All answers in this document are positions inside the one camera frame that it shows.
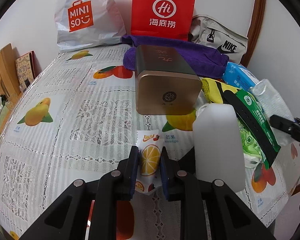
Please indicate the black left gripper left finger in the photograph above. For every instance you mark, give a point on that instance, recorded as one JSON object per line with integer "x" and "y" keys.
{"x": 116, "y": 185}

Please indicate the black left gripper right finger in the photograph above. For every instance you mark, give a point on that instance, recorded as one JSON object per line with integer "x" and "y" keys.
{"x": 180, "y": 184}

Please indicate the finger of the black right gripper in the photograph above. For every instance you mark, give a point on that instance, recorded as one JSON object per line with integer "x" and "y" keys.
{"x": 283, "y": 125}

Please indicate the clear plastic wrapper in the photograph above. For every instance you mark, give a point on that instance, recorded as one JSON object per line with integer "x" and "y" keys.
{"x": 270, "y": 100}

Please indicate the white foam block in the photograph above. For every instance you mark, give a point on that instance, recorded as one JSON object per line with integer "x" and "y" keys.
{"x": 218, "y": 147}

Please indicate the orange fruit snack packet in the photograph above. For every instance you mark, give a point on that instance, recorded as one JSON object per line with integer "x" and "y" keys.
{"x": 150, "y": 144}

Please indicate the light green wet wipes pack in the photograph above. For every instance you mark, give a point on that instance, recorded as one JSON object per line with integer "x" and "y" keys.
{"x": 253, "y": 154}

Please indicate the blue tissue pack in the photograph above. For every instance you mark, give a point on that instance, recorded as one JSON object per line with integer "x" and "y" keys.
{"x": 238, "y": 76}

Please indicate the fruit print tablecloth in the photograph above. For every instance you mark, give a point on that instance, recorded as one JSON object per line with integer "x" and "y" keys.
{"x": 77, "y": 120}

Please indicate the yellow Adidas pouch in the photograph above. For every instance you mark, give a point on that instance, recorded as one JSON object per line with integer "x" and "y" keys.
{"x": 214, "y": 90}

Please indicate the purple towel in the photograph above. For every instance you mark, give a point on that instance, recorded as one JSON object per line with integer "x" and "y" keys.
{"x": 205, "y": 61}

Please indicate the gold green tin box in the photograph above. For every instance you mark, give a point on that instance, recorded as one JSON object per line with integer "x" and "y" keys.
{"x": 165, "y": 83}

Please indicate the grey Nike waist bag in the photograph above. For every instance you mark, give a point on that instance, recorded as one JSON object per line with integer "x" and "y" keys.
{"x": 209, "y": 32}

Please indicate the wooden chair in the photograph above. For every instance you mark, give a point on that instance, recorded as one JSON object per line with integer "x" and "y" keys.
{"x": 9, "y": 83}

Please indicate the white Miniso plastic bag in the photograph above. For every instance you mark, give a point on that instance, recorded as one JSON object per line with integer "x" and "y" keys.
{"x": 83, "y": 24}

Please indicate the red paper Haidilao bag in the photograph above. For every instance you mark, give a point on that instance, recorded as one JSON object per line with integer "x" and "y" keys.
{"x": 162, "y": 18}

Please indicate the patterned picture frame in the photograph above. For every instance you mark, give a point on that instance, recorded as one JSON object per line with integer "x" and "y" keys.
{"x": 25, "y": 70}

